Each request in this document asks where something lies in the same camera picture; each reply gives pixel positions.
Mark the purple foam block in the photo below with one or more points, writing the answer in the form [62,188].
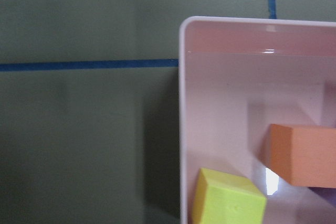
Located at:
[328,194]

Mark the pink plastic bin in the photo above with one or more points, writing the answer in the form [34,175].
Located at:
[237,76]

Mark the yellow-green foam block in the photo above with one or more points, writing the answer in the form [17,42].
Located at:
[226,198]

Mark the orange foam block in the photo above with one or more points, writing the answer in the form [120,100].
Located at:
[303,155]

